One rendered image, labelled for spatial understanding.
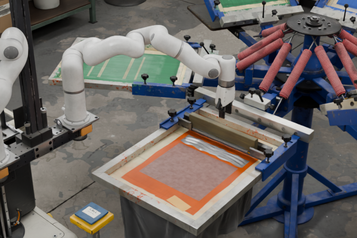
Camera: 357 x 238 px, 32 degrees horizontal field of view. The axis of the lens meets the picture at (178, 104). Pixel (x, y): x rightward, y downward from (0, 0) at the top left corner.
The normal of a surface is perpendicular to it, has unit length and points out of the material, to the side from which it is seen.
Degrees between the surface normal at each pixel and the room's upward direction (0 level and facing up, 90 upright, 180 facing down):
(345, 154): 0
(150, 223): 94
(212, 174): 0
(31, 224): 0
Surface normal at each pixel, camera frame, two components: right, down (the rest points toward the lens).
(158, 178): 0.01, -0.86
